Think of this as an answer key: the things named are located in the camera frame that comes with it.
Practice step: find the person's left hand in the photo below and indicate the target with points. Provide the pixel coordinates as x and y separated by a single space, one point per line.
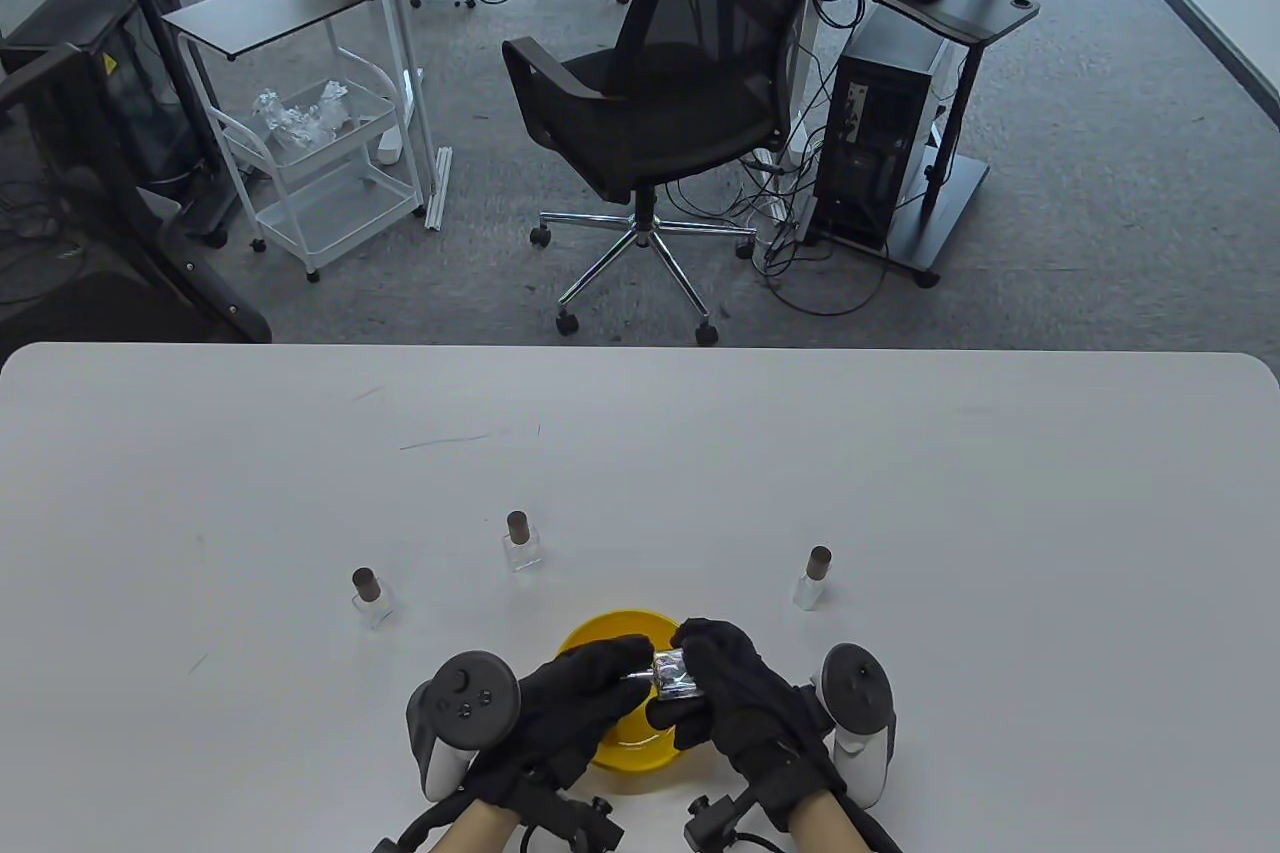
570 703

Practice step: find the person's right hand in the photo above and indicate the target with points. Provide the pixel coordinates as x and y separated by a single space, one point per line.
740 693

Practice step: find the clear glass perfume bottle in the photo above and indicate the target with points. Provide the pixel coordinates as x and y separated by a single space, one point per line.
374 608
810 593
522 555
672 675

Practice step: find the person's right forearm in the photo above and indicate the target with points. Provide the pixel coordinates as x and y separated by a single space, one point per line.
825 828

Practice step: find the person's left forearm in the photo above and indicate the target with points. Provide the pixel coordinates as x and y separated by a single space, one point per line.
475 831

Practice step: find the yellow bowl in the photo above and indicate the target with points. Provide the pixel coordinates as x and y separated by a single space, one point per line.
625 753

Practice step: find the black and white tracking controller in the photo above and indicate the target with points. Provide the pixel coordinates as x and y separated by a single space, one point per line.
465 693
858 693

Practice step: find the white metal utility cart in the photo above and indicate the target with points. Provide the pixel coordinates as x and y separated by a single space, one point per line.
340 211

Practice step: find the black computer tower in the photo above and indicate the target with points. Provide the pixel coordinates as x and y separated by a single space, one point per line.
880 133

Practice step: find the crumpled clear plastic wrap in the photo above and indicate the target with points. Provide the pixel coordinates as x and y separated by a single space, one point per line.
300 118

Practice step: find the black mesh office chair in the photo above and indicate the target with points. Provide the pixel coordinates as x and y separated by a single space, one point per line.
700 3

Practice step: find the black mobile computer stand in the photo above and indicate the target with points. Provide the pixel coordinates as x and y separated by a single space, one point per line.
985 18

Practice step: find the dark wooden cart top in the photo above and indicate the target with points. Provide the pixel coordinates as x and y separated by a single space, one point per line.
270 8

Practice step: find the black equipment cabinet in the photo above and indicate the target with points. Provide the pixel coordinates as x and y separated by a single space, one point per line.
120 93

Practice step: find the black stand pole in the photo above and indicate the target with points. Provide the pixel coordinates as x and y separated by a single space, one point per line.
150 3

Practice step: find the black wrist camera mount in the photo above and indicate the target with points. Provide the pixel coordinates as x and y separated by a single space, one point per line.
590 823
715 818

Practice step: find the white metal frame desk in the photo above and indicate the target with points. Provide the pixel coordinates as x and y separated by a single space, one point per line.
403 43

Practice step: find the large black equipment frame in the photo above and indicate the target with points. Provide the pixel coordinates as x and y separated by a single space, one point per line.
60 173

